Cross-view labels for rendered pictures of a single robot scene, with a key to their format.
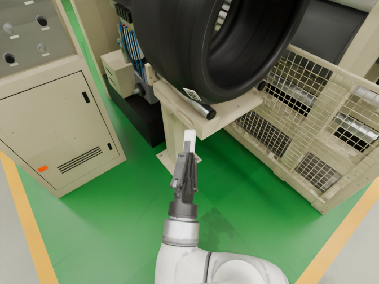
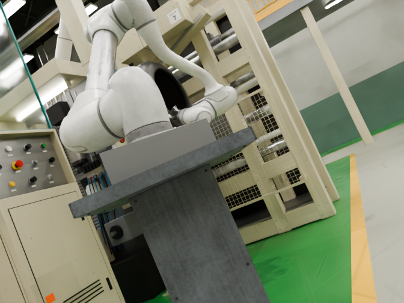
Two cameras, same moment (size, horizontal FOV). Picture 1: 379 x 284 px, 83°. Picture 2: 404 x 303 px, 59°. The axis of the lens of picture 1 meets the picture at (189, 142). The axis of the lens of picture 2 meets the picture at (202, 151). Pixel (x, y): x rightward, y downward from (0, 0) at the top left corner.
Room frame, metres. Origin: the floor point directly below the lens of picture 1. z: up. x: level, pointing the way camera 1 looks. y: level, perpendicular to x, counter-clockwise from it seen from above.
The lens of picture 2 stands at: (-1.40, 0.88, 0.56)
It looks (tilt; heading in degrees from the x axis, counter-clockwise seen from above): 5 degrees up; 331
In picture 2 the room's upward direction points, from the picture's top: 24 degrees counter-clockwise
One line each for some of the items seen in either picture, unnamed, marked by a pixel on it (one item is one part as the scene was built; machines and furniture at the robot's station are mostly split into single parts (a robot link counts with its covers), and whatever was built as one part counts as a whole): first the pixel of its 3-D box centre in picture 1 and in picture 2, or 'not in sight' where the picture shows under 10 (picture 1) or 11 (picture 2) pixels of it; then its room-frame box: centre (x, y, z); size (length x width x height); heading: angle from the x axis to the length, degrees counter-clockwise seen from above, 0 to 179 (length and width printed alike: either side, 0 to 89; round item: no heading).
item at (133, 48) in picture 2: not in sight; (156, 36); (0.87, -0.40, 1.71); 0.61 x 0.25 x 0.15; 38
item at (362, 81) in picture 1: (281, 116); (228, 160); (0.81, -0.49, 0.65); 0.90 x 0.02 x 0.70; 38
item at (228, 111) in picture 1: (207, 97); not in sight; (0.79, -0.08, 0.80); 0.37 x 0.36 x 0.02; 128
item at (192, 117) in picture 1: (183, 103); not in sight; (0.70, 0.03, 0.83); 0.36 x 0.09 x 0.06; 38
